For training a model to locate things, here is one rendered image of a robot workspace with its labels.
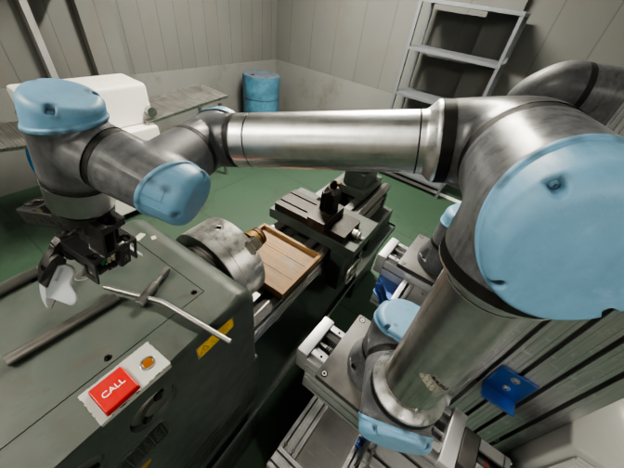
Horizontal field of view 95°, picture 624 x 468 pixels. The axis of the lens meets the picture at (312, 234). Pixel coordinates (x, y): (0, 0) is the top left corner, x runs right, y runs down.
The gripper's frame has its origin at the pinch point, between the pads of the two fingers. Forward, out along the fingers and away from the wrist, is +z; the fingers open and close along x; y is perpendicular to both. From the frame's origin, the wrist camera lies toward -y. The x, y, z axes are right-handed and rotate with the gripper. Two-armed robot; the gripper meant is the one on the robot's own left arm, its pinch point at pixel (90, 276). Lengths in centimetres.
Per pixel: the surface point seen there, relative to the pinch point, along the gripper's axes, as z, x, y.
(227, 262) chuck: 17.8, 31.2, 10.7
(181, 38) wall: 74, 299, -242
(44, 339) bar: 16.1, -8.6, -3.8
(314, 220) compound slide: 31, 88, 22
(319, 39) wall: 28, 442, -131
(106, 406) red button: 11.5, -11.9, 15.9
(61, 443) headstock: 13.5, -18.4, 14.2
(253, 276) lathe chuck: 23.5, 36.2, 18.6
